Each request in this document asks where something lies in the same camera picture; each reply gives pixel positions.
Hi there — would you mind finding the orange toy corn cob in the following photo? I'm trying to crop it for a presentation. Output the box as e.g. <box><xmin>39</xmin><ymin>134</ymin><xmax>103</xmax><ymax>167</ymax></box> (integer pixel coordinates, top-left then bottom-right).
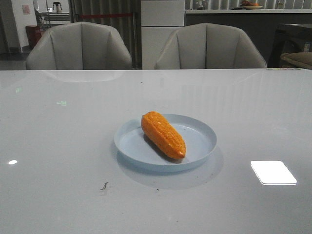
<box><xmin>141</xmin><ymin>111</ymin><xmax>186</xmax><ymax>159</ymax></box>

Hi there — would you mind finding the light blue round plate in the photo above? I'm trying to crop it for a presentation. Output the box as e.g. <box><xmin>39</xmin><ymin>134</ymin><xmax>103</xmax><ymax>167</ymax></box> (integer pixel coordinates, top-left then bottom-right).
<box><xmin>114</xmin><ymin>114</ymin><xmax>217</xmax><ymax>173</ymax></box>

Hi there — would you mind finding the right beige upholstered chair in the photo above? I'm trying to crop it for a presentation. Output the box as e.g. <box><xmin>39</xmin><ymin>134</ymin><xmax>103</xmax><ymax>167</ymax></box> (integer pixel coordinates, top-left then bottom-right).
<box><xmin>155</xmin><ymin>23</ymin><xmax>267</xmax><ymax>70</ymax></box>

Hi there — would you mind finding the beige upholstered chair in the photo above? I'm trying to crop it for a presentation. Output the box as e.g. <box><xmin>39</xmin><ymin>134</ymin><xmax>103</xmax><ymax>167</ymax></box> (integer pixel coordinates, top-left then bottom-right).
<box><xmin>155</xmin><ymin>23</ymin><xmax>267</xmax><ymax>70</ymax></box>
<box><xmin>26</xmin><ymin>22</ymin><xmax>132</xmax><ymax>70</ymax></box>

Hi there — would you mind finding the white cabinet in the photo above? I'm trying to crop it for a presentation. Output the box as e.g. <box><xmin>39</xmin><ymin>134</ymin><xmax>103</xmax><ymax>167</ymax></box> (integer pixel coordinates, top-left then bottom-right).
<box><xmin>141</xmin><ymin>0</ymin><xmax>185</xmax><ymax>70</ymax></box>

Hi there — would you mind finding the left beige upholstered chair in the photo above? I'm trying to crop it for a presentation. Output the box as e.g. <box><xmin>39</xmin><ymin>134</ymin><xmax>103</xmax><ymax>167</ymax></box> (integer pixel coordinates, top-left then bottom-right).
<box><xmin>26</xmin><ymin>22</ymin><xmax>132</xmax><ymax>70</ymax></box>

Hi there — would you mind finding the dark counter cabinet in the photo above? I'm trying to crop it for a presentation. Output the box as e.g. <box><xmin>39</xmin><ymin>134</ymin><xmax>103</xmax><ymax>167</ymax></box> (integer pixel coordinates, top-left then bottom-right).
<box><xmin>184</xmin><ymin>9</ymin><xmax>312</xmax><ymax>64</ymax></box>

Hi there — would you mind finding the fruit bowl on counter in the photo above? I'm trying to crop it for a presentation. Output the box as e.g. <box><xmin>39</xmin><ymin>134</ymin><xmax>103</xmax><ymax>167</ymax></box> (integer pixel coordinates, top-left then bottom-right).
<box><xmin>240</xmin><ymin>0</ymin><xmax>263</xmax><ymax>10</ymax></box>

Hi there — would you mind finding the metal cart table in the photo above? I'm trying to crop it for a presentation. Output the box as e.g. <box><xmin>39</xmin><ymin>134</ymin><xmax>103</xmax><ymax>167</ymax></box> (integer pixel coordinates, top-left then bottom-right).
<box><xmin>35</xmin><ymin>10</ymin><xmax>71</xmax><ymax>27</ymax></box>

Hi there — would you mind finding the red bin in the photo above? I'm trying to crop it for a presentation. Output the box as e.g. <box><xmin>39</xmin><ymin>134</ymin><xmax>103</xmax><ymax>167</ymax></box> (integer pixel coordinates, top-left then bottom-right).
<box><xmin>25</xmin><ymin>25</ymin><xmax>44</xmax><ymax>49</ymax></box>

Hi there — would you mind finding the dark side table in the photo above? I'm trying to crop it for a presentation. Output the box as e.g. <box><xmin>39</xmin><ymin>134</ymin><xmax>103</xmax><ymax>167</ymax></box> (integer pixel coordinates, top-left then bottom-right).
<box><xmin>267</xmin><ymin>24</ymin><xmax>312</xmax><ymax>68</ymax></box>

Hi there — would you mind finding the tan cushion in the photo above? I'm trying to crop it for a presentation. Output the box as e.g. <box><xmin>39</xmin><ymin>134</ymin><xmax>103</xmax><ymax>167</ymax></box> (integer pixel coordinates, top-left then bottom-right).
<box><xmin>280</xmin><ymin>52</ymin><xmax>312</xmax><ymax>70</ymax></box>

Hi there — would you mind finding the pink wall notice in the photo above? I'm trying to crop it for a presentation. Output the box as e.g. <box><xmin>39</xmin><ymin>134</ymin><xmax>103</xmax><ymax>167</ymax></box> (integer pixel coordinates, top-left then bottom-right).
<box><xmin>22</xmin><ymin>5</ymin><xmax>30</xmax><ymax>15</ymax></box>

